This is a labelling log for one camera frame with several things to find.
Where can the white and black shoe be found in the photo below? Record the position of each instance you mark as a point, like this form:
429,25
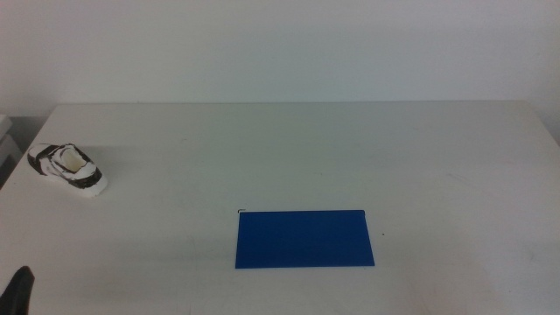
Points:
85,177

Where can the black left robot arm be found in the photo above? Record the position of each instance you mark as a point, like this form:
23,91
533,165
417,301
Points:
17,293

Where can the blue rectangular mat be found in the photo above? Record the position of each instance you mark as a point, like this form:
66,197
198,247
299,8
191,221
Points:
302,240

